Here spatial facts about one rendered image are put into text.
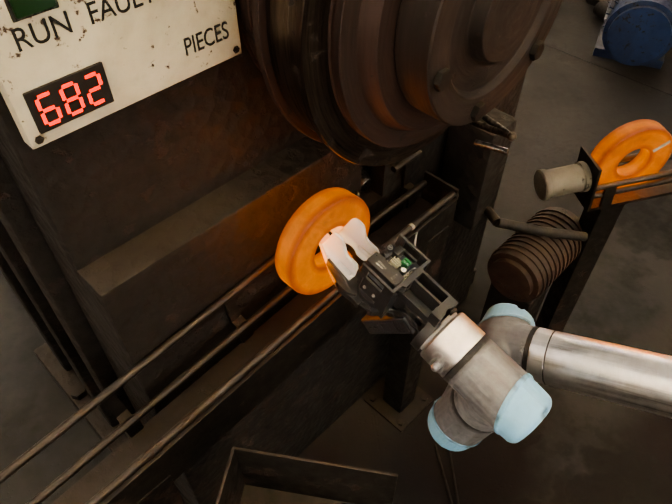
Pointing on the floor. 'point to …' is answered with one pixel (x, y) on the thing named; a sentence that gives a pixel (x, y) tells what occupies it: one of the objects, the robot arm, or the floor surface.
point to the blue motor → (636, 32)
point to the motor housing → (531, 262)
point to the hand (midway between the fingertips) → (324, 232)
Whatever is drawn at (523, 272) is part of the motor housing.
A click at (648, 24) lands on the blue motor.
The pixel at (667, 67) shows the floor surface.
